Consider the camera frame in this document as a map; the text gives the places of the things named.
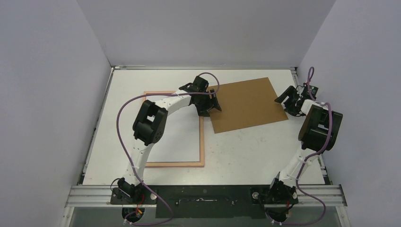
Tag sea landscape photo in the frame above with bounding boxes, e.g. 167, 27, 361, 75
148, 105, 200, 162

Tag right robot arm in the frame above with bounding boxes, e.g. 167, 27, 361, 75
266, 84, 343, 204

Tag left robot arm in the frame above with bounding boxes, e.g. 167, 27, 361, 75
116, 73, 221, 204

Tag pink wooden photo frame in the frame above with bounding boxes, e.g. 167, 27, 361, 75
146, 104, 205, 168

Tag brown backing board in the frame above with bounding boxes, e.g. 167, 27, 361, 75
209, 78, 288, 133

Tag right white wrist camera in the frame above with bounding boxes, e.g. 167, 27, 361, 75
301, 84, 319, 99

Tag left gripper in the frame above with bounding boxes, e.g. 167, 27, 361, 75
197, 90, 221, 117

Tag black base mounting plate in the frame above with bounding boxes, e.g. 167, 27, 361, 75
123, 200, 298, 219

